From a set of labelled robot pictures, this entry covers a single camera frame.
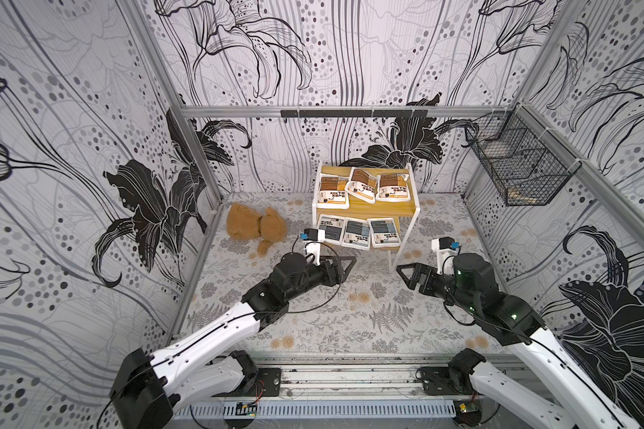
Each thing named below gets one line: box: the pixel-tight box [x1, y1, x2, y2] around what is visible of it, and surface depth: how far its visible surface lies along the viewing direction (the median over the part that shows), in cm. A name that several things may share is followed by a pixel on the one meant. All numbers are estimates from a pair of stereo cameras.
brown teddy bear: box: [226, 201, 289, 257], surface depth 100 cm
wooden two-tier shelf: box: [312, 162, 422, 273], surface depth 76 cm
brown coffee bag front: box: [345, 167, 379, 204], surface depth 75 cm
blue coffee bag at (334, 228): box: [317, 213, 347, 246], surface depth 90 cm
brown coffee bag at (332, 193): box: [316, 173, 350, 210], surface depth 74 cm
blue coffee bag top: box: [341, 217, 372, 251], surface depth 88 cm
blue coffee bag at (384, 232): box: [366, 217, 402, 248], surface depth 87 cm
